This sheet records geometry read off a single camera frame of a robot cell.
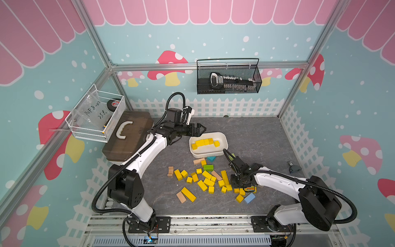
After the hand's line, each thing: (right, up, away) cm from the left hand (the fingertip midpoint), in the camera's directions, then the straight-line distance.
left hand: (199, 130), depth 82 cm
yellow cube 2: (0, -8, +21) cm, 22 cm away
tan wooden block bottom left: (-10, -36, 0) cm, 37 cm away
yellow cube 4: (+7, -7, +21) cm, 23 cm away
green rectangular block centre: (+5, -22, +10) cm, 25 cm away
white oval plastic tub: (+6, -9, +21) cm, 23 cm away
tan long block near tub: (-1, -19, +13) cm, 23 cm away
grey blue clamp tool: (+57, -22, +10) cm, 62 cm away
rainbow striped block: (+29, -32, +1) cm, 43 cm away
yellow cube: (-4, -11, +20) cm, 23 cm away
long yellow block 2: (+15, -27, +7) cm, 32 cm away
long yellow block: (-5, -36, +1) cm, 36 cm away
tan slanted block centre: (+10, -26, +8) cm, 29 cm away
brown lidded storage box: (-39, -3, +2) cm, 39 cm away
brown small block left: (-17, -25, +10) cm, 32 cm away
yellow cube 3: (+12, -9, +22) cm, 27 cm away
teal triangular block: (+7, -17, +13) cm, 23 cm away
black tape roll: (-46, +14, -1) cm, 48 cm away
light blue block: (+27, -36, 0) cm, 45 cm away
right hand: (+19, -30, +5) cm, 36 cm away
